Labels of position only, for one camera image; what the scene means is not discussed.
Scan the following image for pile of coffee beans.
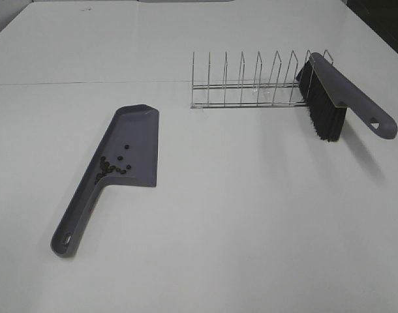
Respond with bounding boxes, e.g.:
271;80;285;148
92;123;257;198
94;155;132;185

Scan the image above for grey hand brush black bristles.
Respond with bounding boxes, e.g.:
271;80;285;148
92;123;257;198
296;52;397;142

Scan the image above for chrome wire plate rack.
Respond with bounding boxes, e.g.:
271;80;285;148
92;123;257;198
190;50;314;109

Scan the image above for grey plastic dustpan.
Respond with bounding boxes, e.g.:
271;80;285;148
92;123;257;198
50;104;159;258

